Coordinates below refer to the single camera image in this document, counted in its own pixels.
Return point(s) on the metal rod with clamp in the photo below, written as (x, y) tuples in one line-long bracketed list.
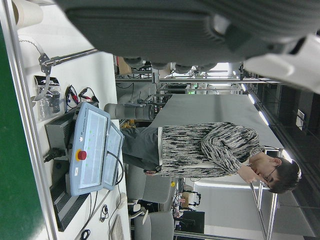
[(72, 55)]

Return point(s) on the black vented box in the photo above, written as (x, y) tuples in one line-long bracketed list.
[(67, 207)]

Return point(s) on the black background monitor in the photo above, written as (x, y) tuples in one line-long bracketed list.
[(192, 222)]

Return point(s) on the blue teach pendant red button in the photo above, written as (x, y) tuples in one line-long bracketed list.
[(90, 150)]

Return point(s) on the grey metal control box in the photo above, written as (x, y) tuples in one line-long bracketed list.
[(58, 132)]

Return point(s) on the white keyboard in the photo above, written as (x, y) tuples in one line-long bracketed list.
[(117, 228)]

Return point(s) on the grey backdrop panel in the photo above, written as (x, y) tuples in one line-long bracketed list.
[(212, 110)]

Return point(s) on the long ceiling light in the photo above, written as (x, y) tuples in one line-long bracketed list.
[(251, 98), (263, 118), (287, 156)]

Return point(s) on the green conveyor belt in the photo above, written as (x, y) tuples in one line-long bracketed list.
[(15, 150)]

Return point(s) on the brown cardboard box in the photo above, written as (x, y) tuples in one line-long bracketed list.
[(123, 65)]

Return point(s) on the grey office chair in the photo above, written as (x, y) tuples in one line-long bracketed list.
[(155, 185), (157, 226)]

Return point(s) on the aluminium conveyor rail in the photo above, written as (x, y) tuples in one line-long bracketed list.
[(30, 125)]

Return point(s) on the white ceiling air vent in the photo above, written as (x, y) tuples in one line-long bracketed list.
[(300, 119)]

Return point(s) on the person in patterned sweater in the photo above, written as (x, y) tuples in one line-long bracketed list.
[(195, 150)]

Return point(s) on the clear bag of parts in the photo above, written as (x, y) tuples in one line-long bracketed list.
[(47, 100)]

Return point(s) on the red black clip leads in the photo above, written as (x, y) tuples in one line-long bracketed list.
[(86, 92)]

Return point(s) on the aluminium frame stand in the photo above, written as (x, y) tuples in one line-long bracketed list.
[(271, 212)]

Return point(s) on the white paper roll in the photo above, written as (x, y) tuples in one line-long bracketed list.
[(27, 12)]

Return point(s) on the white computer mouse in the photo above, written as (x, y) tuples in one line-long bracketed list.
[(122, 200)]

